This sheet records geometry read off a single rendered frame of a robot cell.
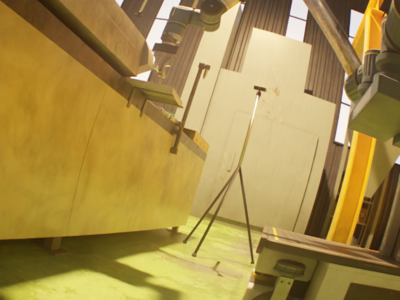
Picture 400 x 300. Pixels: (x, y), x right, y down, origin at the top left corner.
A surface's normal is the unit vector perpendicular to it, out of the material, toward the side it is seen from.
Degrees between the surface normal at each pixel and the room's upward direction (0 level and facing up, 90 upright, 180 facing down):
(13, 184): 90
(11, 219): 90
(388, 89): 90
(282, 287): 90
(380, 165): 112
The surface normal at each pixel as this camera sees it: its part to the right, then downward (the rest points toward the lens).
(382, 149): -0.25, 0.25
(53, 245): 0.94, 0.27
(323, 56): -0.16, -0.12
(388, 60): -0.62, 0.72
